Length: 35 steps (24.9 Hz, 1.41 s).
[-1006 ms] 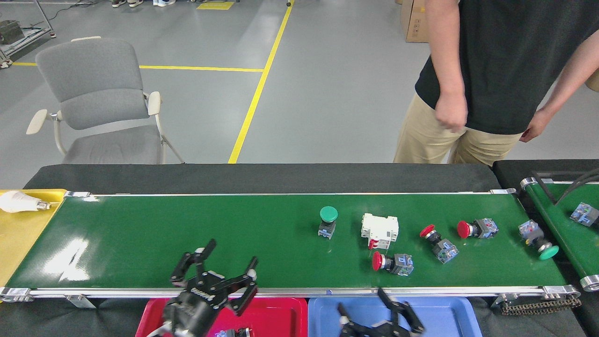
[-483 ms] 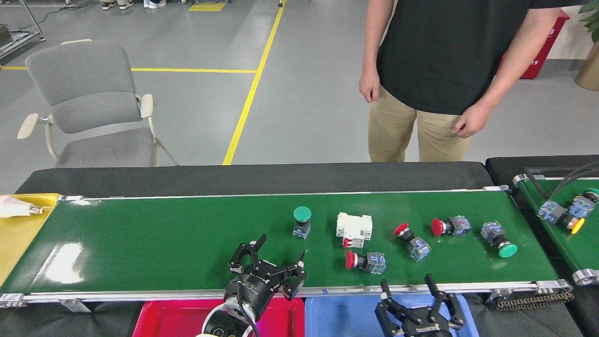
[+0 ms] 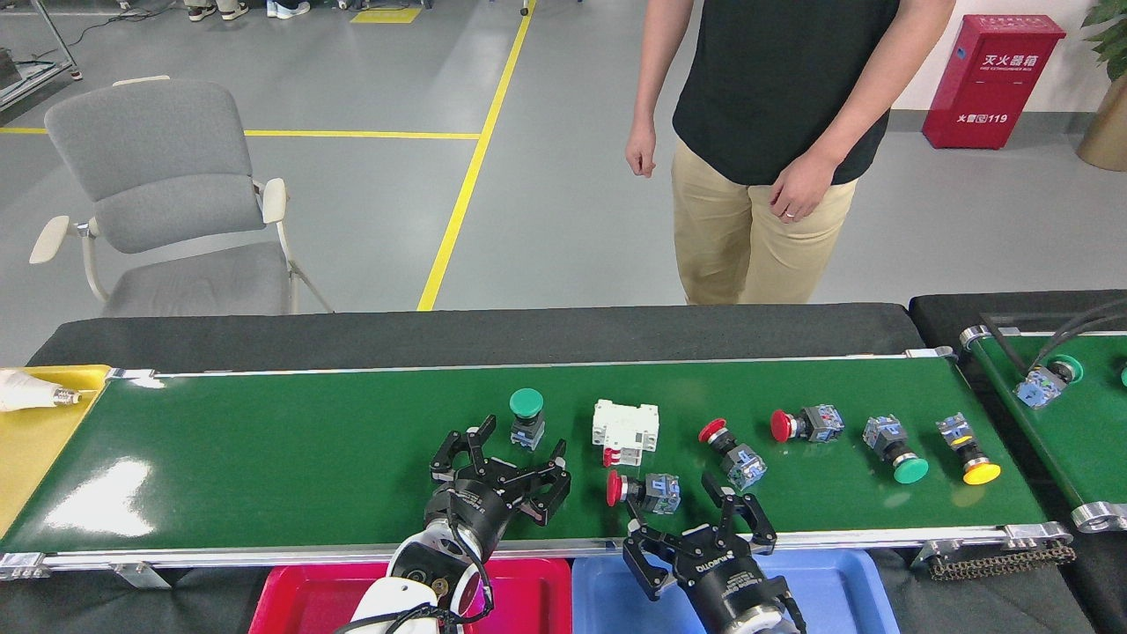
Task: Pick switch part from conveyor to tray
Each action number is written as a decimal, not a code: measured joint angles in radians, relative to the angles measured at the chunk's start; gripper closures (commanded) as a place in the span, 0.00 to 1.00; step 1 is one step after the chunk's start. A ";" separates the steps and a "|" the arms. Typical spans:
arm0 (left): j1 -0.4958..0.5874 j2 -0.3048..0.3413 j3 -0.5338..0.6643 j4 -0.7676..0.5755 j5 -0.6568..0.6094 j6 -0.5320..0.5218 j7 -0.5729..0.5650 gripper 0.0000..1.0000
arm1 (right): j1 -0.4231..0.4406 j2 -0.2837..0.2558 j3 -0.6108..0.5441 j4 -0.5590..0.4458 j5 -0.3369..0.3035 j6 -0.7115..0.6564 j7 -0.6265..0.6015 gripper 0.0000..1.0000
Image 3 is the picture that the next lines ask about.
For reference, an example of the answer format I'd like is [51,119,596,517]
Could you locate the black triangular guide frame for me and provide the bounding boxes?
[980,299,1127,378]

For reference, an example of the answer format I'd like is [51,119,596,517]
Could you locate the white light bulb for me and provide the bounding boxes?
[0,370,83,413]

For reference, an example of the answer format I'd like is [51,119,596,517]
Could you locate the yellow push button switch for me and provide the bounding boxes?
[935,412,1002,487]

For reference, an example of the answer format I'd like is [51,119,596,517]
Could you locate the person's left hand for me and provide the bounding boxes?
[769,151,837,224]

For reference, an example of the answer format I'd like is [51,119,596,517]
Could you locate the potted green plant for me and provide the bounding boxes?
[1079,0,1127,173]

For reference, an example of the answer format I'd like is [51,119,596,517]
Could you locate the red push button switch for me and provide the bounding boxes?
[605,469,681,516]
[770,404,844,444]
[698,417,767,491]

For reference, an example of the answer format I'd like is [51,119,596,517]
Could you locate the person's right hand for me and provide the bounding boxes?
[625,122,659,179]

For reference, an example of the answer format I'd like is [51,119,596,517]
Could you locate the red plastic tray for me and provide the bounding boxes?
[249,557,573,634]

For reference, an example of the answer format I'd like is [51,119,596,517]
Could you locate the metal frame rack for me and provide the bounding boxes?
[0,0,85,111]

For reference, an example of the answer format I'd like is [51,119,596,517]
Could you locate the grey office chair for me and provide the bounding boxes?
[29,75,335,318]

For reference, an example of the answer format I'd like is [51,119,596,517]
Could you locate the long green conveyor belt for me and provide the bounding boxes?
[0,348,1073,582]

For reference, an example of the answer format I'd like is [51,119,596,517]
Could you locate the black drive chain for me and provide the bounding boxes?
[929,544,1077,580]

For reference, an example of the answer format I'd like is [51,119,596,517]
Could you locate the red fire extinguisher cabinet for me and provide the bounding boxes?
[922,13,1066,151]

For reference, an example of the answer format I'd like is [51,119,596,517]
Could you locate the yellow plastic tray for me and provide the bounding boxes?
[0,364,111,538]

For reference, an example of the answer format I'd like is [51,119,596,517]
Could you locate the white circuit breaker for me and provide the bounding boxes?
[592,399,659,468]

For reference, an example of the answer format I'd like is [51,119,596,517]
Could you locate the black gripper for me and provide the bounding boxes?
[424,416,571,562]
[622,473,798,634]

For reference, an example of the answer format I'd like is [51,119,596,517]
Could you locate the blue plastic tray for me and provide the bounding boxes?
[572,550,901,634]

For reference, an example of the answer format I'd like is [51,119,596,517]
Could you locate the short green conveyor belt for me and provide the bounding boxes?
[960,326,1127,534]

